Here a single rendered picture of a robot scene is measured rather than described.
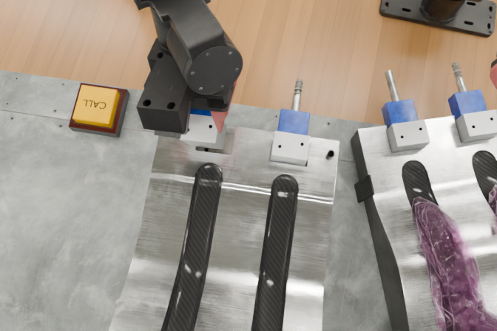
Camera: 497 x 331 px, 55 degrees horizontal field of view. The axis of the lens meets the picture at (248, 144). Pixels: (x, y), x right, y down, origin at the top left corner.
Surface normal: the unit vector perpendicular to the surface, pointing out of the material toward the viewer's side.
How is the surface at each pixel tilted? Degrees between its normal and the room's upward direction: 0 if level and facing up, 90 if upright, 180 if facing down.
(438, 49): 0
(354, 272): 0
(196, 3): 21
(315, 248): 3
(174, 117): 70
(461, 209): 28
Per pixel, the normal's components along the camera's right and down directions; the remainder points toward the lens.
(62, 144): 0.00, -0.29
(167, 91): -0.05, -0.61
